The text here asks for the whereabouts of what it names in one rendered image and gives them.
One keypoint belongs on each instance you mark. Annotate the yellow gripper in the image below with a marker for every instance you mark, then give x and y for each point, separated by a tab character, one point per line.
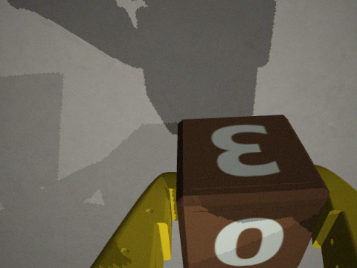
144	237

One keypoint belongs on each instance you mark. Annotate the brown calendar cube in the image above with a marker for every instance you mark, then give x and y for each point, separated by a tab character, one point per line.
247	193

